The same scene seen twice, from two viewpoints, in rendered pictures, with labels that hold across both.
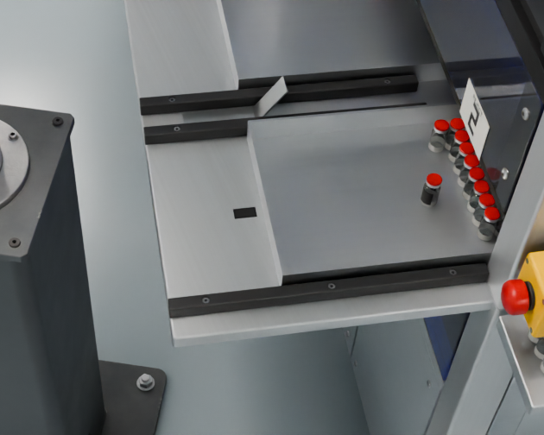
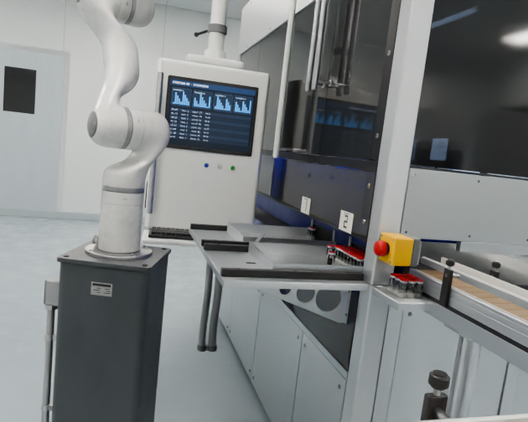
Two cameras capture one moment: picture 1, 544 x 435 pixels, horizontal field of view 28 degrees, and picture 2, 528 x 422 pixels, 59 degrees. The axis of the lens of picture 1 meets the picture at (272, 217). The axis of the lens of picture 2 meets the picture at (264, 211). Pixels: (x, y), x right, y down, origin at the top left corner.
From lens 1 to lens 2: 89 cm
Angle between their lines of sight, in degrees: 44
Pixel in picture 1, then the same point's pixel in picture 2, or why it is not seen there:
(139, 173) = (171, 393)
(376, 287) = (315, 273)
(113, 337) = not seen: outside the picture
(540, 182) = (380, 200)
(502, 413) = (380, 383)
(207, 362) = not seen: outside the picture
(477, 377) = (365, 343)
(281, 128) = (263, 248)
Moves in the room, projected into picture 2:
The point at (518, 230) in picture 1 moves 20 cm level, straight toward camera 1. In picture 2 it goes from (375, 234) to (367, 246)
